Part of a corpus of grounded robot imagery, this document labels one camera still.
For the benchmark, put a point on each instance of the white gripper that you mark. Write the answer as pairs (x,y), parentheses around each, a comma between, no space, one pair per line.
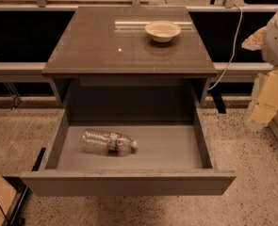
(277,42)

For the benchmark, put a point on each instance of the clear plastic water bottle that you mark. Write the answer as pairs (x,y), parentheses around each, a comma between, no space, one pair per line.
(108,143)

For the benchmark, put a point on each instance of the open grey top drawer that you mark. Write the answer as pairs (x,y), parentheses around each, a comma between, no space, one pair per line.
(174,156)

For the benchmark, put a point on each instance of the grey cabinet with counter top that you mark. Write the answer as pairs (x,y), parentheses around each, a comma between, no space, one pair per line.
(172,76)

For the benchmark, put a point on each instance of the white paper bowl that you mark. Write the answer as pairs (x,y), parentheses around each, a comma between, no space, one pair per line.
(162,31)

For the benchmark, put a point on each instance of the metal railing frame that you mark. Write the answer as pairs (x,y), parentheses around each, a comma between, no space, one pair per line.
(30,34)

